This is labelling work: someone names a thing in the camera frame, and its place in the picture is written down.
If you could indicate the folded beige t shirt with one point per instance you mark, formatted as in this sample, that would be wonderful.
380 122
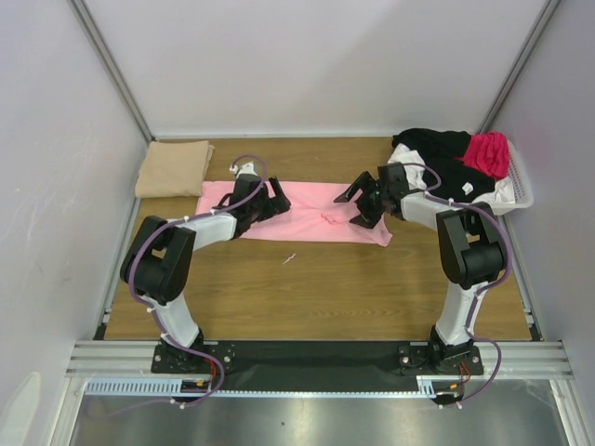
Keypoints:
173 169

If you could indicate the black t shirt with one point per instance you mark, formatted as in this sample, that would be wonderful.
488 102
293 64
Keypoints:
442 152

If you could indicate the aluminium frame rail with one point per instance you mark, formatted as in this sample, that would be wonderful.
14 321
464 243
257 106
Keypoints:
520 359

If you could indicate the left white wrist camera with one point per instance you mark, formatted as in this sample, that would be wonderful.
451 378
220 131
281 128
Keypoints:
248 168

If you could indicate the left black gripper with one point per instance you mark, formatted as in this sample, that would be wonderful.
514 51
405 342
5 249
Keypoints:
272 205

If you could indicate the white t shirt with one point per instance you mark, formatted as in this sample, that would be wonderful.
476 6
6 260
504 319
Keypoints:
414 174

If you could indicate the white plastic laundry basket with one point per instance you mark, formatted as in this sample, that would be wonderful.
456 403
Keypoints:
518 186

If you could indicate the small pink thread scrap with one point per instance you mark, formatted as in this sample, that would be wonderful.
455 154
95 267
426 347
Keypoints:
289 258

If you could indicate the crimson red t shirt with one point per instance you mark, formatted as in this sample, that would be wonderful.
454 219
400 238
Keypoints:
489 154

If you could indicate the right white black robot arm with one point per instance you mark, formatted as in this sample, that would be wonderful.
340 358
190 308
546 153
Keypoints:
474 252

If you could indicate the pink t shirt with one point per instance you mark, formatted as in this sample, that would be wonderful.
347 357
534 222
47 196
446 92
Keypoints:
314 217

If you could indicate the grey slotted cable duct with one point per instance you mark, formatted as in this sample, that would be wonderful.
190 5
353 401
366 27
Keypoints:
186 388

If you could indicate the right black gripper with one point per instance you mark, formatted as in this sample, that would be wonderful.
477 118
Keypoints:
367 200

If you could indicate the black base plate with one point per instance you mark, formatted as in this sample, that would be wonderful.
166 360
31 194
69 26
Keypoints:
335 366

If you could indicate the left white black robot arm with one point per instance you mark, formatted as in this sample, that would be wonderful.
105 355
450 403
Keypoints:
158 262

